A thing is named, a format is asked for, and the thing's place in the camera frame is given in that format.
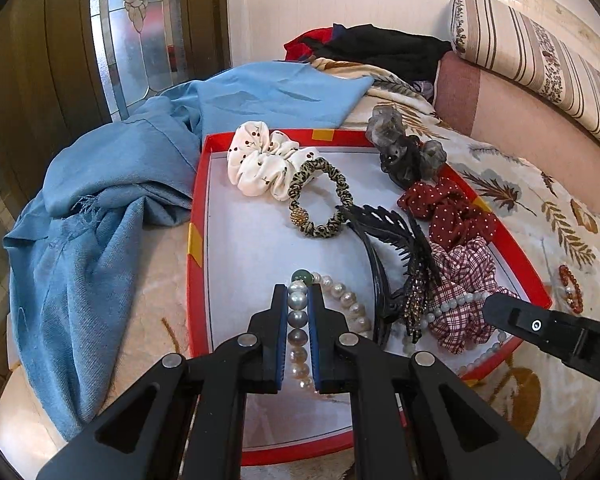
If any grey sheer scrunchie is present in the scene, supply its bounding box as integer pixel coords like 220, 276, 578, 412
366, 106, 448, 186

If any red plaid scrunchie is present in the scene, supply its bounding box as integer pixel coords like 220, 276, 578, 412
426, 238, 523, 356

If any white dotted scrunchie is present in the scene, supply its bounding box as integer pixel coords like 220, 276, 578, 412
227, 121, 318, 202

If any leopard print hair scrunchie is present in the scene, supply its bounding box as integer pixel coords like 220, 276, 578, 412
288, 156, 355, 239

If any red bead bracelet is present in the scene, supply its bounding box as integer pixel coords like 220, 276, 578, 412
560, 265, 583, 311

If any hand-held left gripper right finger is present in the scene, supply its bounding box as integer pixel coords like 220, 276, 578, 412
307, 284, 563, 480

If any red polka dot scrunchie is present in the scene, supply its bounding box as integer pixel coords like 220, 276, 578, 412
397, 177, 498, 251

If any wooden door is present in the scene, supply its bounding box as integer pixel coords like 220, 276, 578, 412
0, 0, 231, 271

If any long striped floral cushion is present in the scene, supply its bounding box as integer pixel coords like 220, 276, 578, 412
447, 0, 600, 161

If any frosted glass door panel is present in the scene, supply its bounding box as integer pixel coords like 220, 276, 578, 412
90, 0, 188, 116

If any red cloth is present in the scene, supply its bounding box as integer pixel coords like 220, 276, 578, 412
284, 27, 341, 63

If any pale green bead bracelet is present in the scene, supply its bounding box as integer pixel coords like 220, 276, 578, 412
402, 290, 513, 361

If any white pearl bracelet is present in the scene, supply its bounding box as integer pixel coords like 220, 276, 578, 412
286, 270, 373, 393

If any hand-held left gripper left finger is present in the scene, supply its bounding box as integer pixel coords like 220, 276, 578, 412
36, 284, 288, 480

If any pink quilted sofa backrest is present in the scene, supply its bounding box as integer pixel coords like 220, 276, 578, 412
432, 52, 600, 221

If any leaf printed blanket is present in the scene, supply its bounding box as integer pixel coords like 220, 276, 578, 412
0, 57, 600, 480

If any blue cloth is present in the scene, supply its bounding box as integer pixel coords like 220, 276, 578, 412
2, 62, 375, 441

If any red rimmed white box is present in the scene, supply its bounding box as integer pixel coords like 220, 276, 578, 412
187, 129, 553, 467

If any black hair claw clip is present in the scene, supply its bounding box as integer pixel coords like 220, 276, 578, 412
336, 204, 445, 346

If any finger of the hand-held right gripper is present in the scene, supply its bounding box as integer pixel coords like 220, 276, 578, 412
482, 292, 589, 362

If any black clothing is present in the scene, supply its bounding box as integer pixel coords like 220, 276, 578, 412
312, 23, 453, 86

